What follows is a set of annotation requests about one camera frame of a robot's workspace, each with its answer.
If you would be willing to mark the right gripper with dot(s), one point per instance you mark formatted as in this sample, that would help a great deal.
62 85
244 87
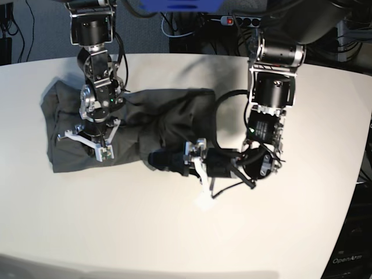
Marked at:
96 136

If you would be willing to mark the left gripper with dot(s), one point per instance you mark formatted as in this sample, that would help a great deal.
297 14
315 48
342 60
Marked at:
195 158

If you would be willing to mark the grey T-shirt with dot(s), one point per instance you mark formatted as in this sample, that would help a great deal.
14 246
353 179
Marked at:
150 120

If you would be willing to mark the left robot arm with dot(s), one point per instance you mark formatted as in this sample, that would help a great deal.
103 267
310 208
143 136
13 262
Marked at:
275 55

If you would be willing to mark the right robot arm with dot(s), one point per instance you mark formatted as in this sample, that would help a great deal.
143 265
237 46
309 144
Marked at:
92 26

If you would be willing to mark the black box at left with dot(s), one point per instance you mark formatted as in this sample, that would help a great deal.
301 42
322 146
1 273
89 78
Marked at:
5 51

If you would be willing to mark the black OpenArm box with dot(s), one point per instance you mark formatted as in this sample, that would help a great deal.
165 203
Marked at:
351 257

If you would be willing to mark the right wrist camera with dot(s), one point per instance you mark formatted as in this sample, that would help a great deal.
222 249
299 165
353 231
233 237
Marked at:
104 153

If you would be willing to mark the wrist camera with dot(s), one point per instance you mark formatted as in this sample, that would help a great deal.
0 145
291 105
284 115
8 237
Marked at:
204 201
104 153

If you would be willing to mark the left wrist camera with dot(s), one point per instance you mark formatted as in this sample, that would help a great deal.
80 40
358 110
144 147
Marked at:
204 201

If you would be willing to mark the blue plastic mount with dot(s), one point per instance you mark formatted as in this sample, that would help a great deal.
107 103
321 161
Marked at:
181 5

